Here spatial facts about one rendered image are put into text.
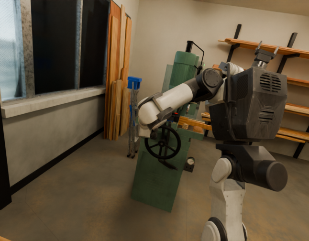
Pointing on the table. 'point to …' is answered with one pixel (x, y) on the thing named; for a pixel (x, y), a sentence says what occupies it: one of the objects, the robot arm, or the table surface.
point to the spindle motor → (182, 68)
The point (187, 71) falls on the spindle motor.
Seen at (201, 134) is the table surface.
